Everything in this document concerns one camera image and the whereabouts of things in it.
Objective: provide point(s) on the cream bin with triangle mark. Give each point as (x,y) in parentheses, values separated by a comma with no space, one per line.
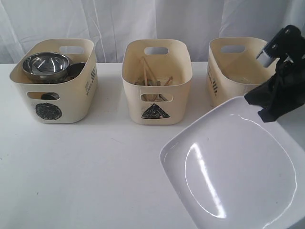
(165,57)

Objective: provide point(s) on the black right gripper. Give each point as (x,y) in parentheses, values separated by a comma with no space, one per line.
(283,93)

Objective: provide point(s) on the steel mug with handle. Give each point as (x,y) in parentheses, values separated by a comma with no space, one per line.
(74,70)

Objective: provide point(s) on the cream bin with circle mark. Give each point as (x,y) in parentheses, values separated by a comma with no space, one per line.
(75,95)

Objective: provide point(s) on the cream bin with square mark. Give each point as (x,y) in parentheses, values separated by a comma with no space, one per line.
(233,69)

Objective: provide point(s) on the white backdrop curtain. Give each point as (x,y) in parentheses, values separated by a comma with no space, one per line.
(112,24)

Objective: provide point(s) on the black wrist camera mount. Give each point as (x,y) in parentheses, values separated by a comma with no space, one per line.
(288,42)

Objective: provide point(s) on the long steel spoon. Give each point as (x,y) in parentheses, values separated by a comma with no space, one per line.
(141,83)

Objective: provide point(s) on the white square plate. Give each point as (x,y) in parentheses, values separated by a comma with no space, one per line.
(233,171)

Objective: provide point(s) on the stainless steel bowl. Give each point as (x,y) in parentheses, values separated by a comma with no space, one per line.
(46,67)

